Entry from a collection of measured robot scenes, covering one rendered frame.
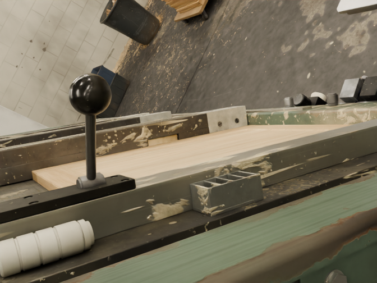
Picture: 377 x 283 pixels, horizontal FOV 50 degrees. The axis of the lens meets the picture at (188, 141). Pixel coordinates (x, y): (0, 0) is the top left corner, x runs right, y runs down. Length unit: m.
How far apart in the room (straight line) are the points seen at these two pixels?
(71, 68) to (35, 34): 0.66
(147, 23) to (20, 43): 1.82
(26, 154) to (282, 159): 0.54
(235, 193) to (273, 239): 0.23
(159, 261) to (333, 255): 0.09
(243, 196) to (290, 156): 0.12
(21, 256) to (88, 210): 0.08
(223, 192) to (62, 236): 0.17
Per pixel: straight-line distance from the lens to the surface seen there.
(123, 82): 5.32
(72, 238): 0.38
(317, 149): 0.57
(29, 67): 6.13
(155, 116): 1.45
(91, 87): 0.36
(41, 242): 0.37
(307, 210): 0.26
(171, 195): 0.44
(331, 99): 0.97
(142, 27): 5.38
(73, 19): 6.29
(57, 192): 0.43
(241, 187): 0.44
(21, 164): 0.89
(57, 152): 0.90
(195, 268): 0.19
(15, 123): 4.71
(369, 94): 1.07
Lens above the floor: 1.51
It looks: 27 degrees down
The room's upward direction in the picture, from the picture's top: 62 degrees counter-clockwise
